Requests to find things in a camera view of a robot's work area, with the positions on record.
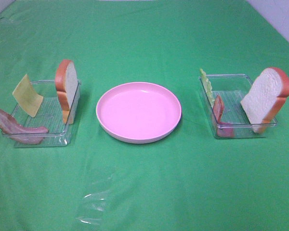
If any pink round plate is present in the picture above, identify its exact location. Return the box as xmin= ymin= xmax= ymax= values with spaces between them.
xmin=96 ymin=82 xmax=182 ymax=144

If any green toy lettuce leaf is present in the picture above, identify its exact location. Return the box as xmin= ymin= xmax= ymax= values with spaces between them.
xmin=200 ymin=68 xmax=215 ymax=108

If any clear right plastic tray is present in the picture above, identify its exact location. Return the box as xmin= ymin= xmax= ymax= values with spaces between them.
xmin=198 ymin=74 xmax=277 ymax=139

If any yellow toy cheese slice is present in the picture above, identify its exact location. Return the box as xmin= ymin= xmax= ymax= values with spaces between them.
xmin=12 ymin=74 xmax=43 ymax=117

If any green tablecloth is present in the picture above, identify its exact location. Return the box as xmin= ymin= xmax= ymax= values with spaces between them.
xmin=0 ymin=0 xmax=289 ymax=231

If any clear left plastic tray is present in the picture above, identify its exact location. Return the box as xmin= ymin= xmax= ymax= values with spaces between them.
xmin=2 ymin=80 xmax=81 ymax=148

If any toy bacon strip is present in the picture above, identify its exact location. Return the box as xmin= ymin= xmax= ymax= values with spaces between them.
xmin=212 ymin=95 xmax=234 ymax=138
xmin=0 ymin=109 xmax=49 ymax=144

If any toy bread slice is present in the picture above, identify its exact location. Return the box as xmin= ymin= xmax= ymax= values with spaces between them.
xmin=241 ymin=67 xmax=289 ymax=134
xmin=54 ymin=59 xmax=78 ymax=124

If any clear plastic wrap piece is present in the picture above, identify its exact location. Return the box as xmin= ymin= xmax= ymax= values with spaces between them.
xmin=74 ymin=166 xmax=117 ymax=231

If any clear plastic tray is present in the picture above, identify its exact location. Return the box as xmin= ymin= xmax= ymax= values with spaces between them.
xmin=2 ymin=80 xmax=81 ymax=148
xmin=198 ymin=74 xmax=277 ymax=139

